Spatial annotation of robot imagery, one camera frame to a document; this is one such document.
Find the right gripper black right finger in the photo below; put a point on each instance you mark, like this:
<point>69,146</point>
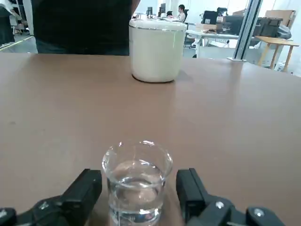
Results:
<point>192,195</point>

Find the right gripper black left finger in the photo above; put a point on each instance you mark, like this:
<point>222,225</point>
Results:
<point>77,195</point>

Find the clear glass measuring cup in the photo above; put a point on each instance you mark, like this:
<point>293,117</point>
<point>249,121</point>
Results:
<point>136,195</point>

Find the white cylindrical lidded trash can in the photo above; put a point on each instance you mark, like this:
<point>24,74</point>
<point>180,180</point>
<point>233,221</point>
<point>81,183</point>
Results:
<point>155,51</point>

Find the white office desk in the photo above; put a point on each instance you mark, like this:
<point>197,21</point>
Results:
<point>211,35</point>

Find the wooden table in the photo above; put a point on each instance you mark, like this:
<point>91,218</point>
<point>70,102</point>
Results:
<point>277,41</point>

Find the aluminium pillar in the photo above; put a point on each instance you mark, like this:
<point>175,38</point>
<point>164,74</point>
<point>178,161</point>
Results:
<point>249,28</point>

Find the seated person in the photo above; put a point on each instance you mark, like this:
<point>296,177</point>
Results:
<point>181,15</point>

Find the black equipment case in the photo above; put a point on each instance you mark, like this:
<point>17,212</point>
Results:
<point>270,26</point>

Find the cardboard box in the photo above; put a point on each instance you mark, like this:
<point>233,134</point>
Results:
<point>287,16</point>

